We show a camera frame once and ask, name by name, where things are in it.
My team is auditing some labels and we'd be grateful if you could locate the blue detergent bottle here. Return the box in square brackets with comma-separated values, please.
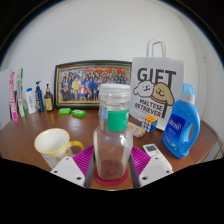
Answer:
[161, 82, 202, 160]

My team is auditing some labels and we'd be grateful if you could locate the white mug with yellow rim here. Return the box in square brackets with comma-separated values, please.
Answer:
[33, 128, 85, 169]

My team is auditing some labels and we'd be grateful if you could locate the white flat panel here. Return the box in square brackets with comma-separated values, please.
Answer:
[0, 68, 13, 131]

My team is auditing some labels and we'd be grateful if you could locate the pink and white long box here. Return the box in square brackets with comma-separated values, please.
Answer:
[8, 70, 20, 122]

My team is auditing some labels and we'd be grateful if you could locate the white paper gift bag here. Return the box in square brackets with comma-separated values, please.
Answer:
[128, 38, 185, 132]

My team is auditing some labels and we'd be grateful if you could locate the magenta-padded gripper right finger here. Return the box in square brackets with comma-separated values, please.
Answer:
[129, 145, 174, 188]

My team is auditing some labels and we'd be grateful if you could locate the dark blue pump bottle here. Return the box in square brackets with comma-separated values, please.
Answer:
[34, 80, 45, 113]

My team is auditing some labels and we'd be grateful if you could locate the amber bottle with black cap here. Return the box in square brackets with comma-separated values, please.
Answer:
[43, 83, 55, 112]

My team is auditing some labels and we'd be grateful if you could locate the white remote control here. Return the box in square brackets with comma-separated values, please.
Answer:
[142, 143, 173, 168]

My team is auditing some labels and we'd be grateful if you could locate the colourful puzzle cube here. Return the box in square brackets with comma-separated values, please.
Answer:
[141, 115, 159, 133]

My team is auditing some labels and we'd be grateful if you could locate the small green packet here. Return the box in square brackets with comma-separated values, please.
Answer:
[58, 107, 73, 115]
[71, 108, 87, 118]

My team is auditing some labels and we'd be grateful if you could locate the green and white long box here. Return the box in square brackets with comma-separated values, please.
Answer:
[17, 68, 27, 118]

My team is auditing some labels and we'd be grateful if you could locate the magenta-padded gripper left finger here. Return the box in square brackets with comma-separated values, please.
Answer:
[49, 144, 96, 188]

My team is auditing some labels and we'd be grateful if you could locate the clear bottle with green label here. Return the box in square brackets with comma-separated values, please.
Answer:
[92, 83, 134, 181]

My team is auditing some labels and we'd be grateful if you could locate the framed group photo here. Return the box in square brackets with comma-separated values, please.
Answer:
[53, 60, 133, 110]

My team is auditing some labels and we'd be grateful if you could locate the white bottle with blue cap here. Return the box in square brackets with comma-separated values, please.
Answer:
[25, 87, 38, 115]

